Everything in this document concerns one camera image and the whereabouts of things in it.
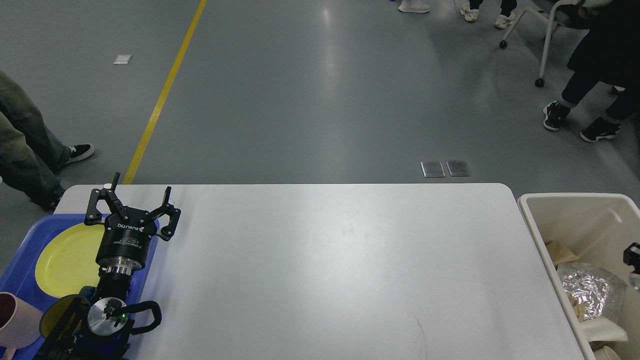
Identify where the crushed red can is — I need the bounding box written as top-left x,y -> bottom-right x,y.
628,271 -> 640,292

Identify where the dark blue HOME mug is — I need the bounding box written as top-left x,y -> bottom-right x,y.
39,285 -> 96,353

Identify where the beige plastic bin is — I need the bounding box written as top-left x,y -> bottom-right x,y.
518,193 -> 640,360

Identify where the white paper cup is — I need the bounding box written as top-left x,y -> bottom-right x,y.
593,346 -> 622,360
579,316 -> 629,343

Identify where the left floor socket plate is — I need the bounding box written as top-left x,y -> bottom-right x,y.
420,161 -> 446,179

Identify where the person in green jeans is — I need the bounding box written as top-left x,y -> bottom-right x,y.
0,71 -> 95,210

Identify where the white office chair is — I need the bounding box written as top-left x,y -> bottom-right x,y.
498,0 -> 601,88

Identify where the person at right edge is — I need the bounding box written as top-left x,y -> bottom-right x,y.
459,0 -> 518,30

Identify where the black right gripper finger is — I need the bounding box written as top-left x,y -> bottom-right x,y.
622,243 -> 640,267

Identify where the person in white sneakers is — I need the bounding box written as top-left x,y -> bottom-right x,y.
398,0 -> 431,14

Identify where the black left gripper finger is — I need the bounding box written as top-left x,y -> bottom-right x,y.
84,172 -> 128,226
140,186 -> 182,242

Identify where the right floor socket plate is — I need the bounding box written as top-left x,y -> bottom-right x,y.
446,160 -> 473,177

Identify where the pink mug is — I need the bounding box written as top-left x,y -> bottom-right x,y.
0,292 -> 43,360

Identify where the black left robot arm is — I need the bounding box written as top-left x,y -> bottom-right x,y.
34,173 -> 181,360

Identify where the foil tray with paper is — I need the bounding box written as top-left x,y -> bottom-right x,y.
557,262 -> 627,324

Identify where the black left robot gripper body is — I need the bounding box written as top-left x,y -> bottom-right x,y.
95,210 -> 158,276

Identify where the white paper on floor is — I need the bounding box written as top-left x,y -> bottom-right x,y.
113,54 -> 133,65

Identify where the yellow plastic plate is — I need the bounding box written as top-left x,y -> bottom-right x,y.
34,224 -> 104,298

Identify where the floor socket plate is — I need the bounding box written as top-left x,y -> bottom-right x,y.
420,161 -> 446,179
446,160 -> 473,177

